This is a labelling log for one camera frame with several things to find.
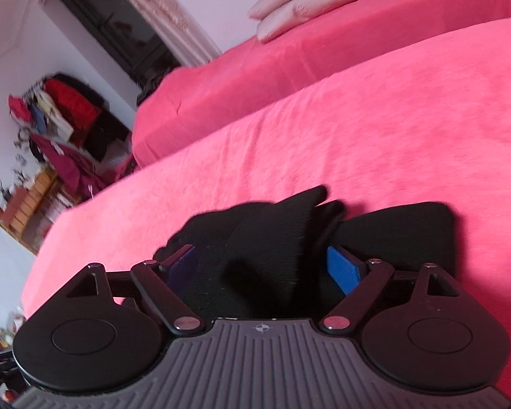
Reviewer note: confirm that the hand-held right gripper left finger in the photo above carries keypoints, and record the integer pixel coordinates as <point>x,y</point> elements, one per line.
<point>183,268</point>

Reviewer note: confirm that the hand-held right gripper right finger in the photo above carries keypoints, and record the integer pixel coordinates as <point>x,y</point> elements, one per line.
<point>344,270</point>

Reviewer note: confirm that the black knit pants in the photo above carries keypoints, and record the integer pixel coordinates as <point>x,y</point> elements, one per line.
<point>272,243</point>

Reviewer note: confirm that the pink fuzzy blanket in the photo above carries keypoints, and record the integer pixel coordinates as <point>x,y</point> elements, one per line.
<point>366,128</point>

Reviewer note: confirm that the maroon jersey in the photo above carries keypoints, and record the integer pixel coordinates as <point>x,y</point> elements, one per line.
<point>74,166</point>

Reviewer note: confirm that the wooden shelf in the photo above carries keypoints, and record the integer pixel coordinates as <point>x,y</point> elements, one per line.
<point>34,208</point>

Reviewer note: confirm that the black cloth heap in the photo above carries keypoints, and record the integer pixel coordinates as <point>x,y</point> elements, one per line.
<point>150,89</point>

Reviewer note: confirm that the red puffer jacket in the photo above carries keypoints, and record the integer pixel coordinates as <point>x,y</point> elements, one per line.
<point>74,106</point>

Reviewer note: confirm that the cream shirt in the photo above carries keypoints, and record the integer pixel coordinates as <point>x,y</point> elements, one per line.
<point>53,117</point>

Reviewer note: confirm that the blue cloth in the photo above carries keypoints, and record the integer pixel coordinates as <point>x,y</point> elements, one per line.
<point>38,120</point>

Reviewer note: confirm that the bed with pink sheet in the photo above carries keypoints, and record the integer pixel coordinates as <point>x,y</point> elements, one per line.
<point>323,51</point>

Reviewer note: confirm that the red cloth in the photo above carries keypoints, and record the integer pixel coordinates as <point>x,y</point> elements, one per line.
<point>19,108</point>

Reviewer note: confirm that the dark window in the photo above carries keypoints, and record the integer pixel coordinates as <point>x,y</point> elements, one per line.
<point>119,30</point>

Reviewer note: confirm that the pale pink curtain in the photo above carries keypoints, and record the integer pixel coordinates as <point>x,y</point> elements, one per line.
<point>170,12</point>

